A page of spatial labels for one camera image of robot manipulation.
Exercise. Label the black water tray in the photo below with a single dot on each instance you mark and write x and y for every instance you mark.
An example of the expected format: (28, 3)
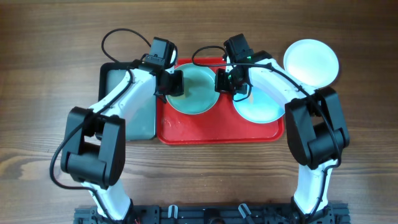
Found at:
(142, 124)

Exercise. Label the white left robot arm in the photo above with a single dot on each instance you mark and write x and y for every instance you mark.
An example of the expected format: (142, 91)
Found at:
(93, 151)

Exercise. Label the red plastic tray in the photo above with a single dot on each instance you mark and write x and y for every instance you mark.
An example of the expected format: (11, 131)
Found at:
(220, 124)

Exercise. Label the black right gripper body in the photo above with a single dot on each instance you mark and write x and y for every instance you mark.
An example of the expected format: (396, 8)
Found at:
(224, 82)

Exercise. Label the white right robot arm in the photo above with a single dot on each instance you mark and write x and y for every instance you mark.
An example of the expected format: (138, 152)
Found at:
(316, 127)

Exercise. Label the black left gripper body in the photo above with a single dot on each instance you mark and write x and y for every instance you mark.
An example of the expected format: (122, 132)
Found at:
(171, 83)

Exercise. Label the white plate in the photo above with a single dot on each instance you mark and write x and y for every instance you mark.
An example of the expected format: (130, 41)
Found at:
(312, 62)

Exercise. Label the light blue plate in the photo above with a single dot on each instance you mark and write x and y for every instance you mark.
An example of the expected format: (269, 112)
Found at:
(258, 107)

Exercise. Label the light green plate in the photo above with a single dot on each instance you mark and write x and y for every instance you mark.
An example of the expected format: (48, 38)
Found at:
(199, 90)

